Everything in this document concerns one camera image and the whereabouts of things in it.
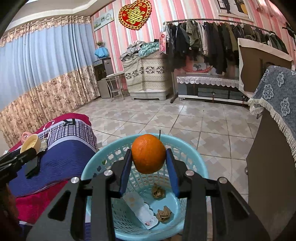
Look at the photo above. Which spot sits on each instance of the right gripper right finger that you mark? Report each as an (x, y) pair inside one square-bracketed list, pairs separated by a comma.
[(232, 217)]

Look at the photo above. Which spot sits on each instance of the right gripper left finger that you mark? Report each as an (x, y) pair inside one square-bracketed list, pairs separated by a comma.
[(64, 218)]

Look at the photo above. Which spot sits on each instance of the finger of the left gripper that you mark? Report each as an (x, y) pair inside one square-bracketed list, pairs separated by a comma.
[(17, 158)]

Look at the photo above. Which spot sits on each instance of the small cream bowl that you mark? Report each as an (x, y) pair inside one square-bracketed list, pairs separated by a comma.
[(33, 141)]

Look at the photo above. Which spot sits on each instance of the white paper strip wrapper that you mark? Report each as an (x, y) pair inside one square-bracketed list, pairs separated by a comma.
[(141, 210)]

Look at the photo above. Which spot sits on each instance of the brown paper ball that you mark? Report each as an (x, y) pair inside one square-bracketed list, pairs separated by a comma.
[(158, 192)]

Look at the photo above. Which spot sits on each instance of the black wallet case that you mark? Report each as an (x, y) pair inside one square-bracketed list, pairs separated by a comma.
[(32, 168)]

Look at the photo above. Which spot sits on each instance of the striped blue red blanket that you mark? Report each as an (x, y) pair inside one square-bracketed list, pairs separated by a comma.
[(70, 145)]

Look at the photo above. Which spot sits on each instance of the light blue plastic basket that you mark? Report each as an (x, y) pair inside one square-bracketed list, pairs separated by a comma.
[(126, 224)]

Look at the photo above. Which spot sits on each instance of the blue floral curtain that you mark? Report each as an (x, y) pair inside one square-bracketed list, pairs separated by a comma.
[(46, 71)]

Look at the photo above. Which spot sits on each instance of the low tv stand lace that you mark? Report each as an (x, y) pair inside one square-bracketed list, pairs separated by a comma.
[(210, 87)]

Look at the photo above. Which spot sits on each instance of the water dispenser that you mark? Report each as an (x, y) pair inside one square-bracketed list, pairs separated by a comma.
[(102, 68)]

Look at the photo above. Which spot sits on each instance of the blue fringed cloth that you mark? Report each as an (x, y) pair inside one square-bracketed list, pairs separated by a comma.
[(276, 93)]

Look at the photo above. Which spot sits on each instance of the cloth covered cabinet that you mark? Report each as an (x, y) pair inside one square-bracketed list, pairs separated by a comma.
[(148, 77)]

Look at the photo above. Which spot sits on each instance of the folded table brown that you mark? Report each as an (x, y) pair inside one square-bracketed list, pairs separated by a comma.
[(254, 58)]

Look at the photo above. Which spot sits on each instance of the clothes rack with garments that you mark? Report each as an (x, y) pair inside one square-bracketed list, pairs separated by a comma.
[(209, 46)]

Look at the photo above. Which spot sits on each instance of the pile of clothes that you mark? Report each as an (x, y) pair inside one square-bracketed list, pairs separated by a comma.
[(141, 49)]

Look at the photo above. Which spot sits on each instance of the framed wedding picture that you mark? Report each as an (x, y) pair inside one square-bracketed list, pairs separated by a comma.
[(239, 9)]

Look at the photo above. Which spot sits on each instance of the landscape wall picture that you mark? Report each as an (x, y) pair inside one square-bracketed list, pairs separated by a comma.
[(103, 20)]

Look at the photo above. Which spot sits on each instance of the red heart wall ornament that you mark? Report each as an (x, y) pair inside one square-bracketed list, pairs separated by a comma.
[(134, 16)]

